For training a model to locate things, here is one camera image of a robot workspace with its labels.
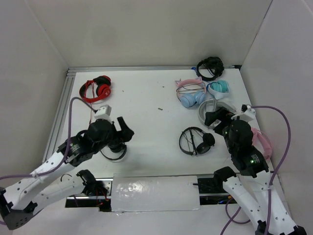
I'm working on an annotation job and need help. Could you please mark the black headphones in corner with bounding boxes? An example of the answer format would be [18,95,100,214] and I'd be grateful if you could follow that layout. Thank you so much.
[196,56,224,82]

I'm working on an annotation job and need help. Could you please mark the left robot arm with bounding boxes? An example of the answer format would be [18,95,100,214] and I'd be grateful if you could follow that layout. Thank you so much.
[0,117,134,230]

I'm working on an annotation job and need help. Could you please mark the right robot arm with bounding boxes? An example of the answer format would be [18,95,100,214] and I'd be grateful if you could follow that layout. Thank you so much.
[204,105,306,235]

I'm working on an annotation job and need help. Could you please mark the white foil-covered panel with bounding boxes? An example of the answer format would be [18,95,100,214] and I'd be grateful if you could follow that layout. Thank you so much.
[111,176,201,212]

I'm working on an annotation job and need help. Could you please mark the teal and white headphones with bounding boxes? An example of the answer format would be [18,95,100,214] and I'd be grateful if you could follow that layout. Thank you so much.
[206,80,230,100]

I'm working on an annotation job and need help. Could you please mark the grey headphones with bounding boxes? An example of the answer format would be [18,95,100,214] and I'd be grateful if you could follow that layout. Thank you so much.
[198,98,237,126]

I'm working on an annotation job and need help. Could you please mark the red and black headphones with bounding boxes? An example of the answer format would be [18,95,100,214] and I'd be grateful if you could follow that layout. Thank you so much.
[79,75,112,104]

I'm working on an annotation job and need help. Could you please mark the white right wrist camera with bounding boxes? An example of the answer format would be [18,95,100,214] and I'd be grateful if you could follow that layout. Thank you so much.
[235,104,256,122]

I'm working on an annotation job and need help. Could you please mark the pink blue cat-ear headphones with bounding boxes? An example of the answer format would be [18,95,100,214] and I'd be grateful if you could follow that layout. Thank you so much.
[175,77,206,108]

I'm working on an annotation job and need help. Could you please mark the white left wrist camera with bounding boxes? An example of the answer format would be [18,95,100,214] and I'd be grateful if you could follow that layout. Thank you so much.
[94,105,112,122]

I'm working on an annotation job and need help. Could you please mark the black wired headphones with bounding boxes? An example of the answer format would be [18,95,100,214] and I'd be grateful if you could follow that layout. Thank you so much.
[179,127,216,156]

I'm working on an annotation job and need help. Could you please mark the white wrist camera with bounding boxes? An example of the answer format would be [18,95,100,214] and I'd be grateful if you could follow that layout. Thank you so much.
[235,104,256,122]
[94,105,112,122]

